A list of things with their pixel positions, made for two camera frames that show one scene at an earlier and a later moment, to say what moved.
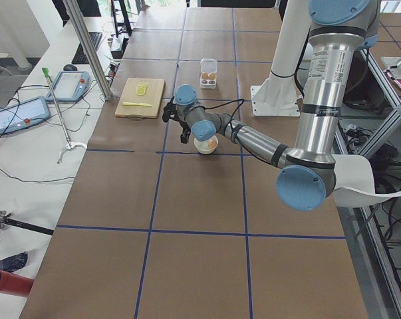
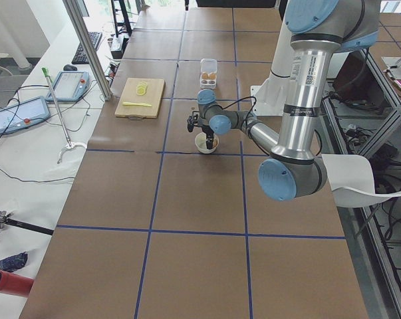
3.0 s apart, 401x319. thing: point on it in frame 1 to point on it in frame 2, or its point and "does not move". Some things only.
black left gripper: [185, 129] to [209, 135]
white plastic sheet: [355, 183] does not move
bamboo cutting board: [140, 98] does not move
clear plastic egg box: [208, 73] does not move
